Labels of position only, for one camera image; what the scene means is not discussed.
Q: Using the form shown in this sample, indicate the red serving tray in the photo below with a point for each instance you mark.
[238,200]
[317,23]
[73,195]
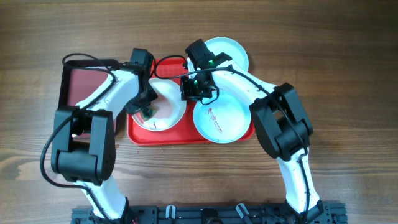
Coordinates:
[184,132]

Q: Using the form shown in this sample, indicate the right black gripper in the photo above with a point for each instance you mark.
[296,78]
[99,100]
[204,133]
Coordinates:
[189,94]

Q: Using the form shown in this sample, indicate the light blue plate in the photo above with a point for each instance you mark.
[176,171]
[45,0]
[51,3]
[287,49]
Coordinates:
[225,49]
[223,118]

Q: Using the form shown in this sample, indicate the white plate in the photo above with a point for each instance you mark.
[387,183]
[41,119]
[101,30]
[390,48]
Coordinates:
[170,107]

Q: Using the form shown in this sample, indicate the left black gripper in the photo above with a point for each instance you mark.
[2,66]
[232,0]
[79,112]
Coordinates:
[153,94]

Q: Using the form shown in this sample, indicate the green yellow sponge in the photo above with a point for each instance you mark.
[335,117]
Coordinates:
[148,112]

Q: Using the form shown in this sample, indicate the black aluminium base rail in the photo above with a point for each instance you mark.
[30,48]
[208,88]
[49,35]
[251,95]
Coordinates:
[323,212]

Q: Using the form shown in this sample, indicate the black tray with pink water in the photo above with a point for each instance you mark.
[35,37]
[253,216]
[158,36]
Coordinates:
[77,85]

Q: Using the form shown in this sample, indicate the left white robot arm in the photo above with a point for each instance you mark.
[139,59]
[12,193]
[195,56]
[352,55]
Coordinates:
[83,139]

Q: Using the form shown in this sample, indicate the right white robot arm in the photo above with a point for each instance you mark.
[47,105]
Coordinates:
[282,126]

